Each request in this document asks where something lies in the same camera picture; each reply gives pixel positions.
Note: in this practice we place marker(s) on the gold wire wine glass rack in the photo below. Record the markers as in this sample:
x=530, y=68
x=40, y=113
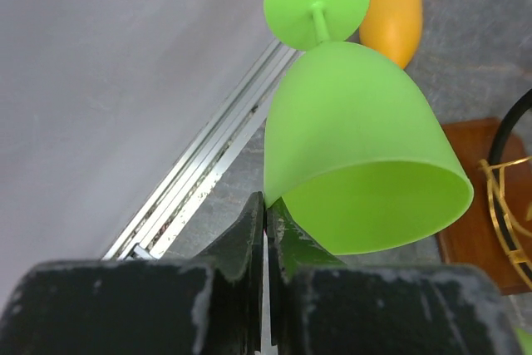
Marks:
x=495, y=232

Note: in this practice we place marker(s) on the orange plastic goblet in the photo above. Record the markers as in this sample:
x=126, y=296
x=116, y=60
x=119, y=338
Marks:
x=393, y=28

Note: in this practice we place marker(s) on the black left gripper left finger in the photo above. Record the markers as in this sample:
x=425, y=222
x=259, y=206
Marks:
x=209, y=304

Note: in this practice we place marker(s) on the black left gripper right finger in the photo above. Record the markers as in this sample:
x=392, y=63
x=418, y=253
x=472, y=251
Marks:
x=319, y=305

